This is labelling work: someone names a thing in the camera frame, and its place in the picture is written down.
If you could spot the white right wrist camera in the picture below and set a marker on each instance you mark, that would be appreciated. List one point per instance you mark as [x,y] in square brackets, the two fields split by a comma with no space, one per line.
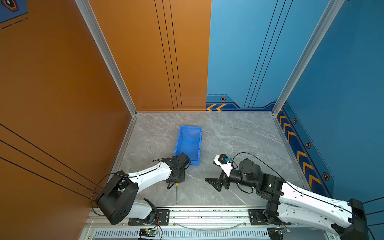
[225,163]

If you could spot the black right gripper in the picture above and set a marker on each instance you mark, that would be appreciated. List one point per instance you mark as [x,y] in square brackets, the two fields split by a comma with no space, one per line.
[224,179]

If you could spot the green circuit board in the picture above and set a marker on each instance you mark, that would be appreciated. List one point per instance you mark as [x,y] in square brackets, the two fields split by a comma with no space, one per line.
[277,233]
[148,233]

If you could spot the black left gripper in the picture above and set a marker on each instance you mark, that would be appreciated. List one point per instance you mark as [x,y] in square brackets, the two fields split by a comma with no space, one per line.
[181,180]

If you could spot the yellow handled screwdriver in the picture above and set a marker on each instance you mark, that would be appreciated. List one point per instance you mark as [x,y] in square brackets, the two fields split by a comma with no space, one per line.
[177,193]

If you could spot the aluminium corner post left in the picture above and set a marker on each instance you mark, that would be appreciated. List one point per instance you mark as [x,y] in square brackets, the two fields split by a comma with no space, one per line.
[101,42]

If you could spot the blue plastic bin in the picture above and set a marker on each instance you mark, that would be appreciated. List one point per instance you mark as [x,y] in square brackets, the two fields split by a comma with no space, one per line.
[189,143]

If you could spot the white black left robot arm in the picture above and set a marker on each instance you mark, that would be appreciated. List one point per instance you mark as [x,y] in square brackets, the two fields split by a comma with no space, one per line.
[117,200]

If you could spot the green circuit board right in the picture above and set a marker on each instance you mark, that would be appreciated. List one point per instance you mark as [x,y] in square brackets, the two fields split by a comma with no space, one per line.
[277,233]

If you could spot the green circuit board left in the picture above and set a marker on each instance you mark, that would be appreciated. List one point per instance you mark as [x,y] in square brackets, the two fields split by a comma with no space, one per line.
[148,233]

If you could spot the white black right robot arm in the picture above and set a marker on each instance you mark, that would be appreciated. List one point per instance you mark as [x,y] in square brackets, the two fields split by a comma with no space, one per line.
[288,204]

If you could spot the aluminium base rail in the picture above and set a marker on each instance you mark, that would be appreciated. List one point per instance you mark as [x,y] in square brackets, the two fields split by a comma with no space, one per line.
[199,223]

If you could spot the aluminium corner post right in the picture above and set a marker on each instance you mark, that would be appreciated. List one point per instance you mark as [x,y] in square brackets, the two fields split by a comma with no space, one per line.
[318,34]

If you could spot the aluminium corner post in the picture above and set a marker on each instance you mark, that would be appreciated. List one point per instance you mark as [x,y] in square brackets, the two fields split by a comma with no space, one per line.
[101,42]
[318,34]

